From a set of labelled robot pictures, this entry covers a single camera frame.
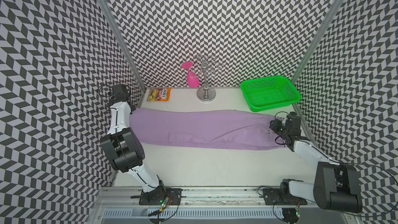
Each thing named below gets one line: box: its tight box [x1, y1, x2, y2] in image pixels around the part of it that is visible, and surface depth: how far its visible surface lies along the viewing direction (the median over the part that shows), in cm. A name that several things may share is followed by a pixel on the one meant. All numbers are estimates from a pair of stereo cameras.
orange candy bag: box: [146, 87, 172, 102], surface depth 114 cm
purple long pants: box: [129, 107, 287, 151], surface depth 93 cm
